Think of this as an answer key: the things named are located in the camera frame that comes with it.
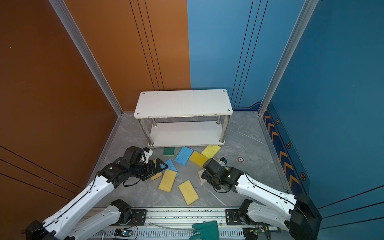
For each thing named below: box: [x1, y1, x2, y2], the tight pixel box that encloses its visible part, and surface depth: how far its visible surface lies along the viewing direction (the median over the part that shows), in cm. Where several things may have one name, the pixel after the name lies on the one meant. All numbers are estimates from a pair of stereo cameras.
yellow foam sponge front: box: [178, 179, 199, 206], surface depth 82 cm
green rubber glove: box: [189, 220, 220, 240], surface depth 71 cm
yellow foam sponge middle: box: [158, 169, 178, 193], surface depth 85 cm
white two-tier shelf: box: [133, 89, 233, 148], surface depth 82 cm
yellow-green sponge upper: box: [201, 145, 221, 159], surface depth 98 cm
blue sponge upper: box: [174, 146, 194, 166], surface depth 96 cm
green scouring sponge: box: [163, 147, 175, 156], surface depth 98 cm
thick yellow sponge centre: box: [189, 151, 210, 168], surface depth 96 cm
